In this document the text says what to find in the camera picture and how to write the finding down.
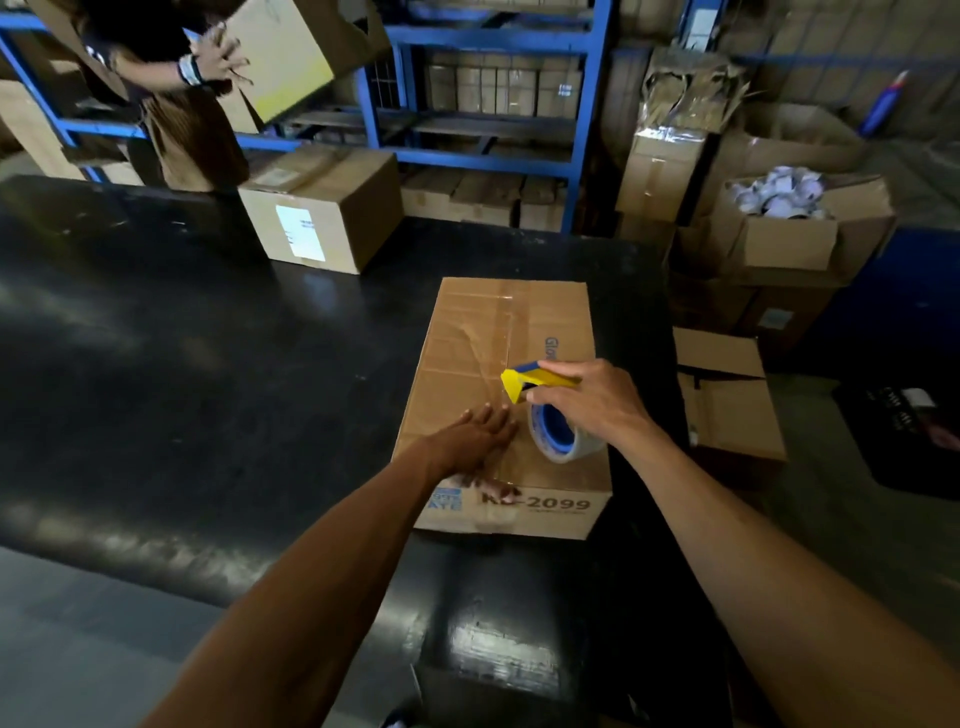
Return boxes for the open empty cardboard box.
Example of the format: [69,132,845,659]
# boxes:
[672,327,789,464]

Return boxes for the black plastic crate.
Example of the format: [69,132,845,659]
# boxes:
[832,381,960,502]

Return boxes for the narrow cardboard box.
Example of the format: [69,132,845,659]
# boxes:
[519,176,569,234]

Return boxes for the person's right hand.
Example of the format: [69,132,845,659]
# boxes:
[525,358,656,453]

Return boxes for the tall plastic-wrapped cardboard box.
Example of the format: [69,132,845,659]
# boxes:
[615,48,751,225]

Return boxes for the person's left hand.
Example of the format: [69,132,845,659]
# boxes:
[420,403,522,505]

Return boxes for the cardboard box with white label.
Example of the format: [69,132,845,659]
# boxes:
[237,142,405,276]

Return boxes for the clear packing tape roll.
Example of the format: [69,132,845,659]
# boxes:
[528,403,606,465]

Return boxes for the blue metal shelf rack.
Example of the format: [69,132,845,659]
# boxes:
[0,0,618,235]

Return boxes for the flat cardboard stack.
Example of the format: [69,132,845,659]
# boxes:
[0,78,87,183]

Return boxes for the pile of white rolls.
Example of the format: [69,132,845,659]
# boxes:
[727,165,830,221]

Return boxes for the yellow blue tape dispenser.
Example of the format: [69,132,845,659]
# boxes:
[500,362,582,406]

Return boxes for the large plain cardboard box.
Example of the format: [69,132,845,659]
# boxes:
[217,0,393,135]

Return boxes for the wide cardboard box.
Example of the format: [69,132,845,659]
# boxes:
[400,167,522,228]

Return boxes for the dark cardboard box with label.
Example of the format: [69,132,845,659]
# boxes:
[666,268,841,355]

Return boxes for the big open cardboard box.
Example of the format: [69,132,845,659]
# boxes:
[697,101,871,219]

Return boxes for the blue bottle with red cap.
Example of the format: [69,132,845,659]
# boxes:
[859,69,910,138]

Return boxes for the open box of white rolls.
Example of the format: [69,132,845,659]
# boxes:
[705,172,898,286]

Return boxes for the blue bin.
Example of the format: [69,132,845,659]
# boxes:
[795,225,960,380]

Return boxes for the person's right forearm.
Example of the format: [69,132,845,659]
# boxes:
[615,423,960,728]

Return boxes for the taped printed cardboard box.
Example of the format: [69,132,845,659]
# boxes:
[391,277,614,541]

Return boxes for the person's left forearm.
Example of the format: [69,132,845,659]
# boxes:
[141,442,451,728]

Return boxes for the row of small cardboard boxes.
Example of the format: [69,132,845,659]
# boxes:
[426,51,585,120]

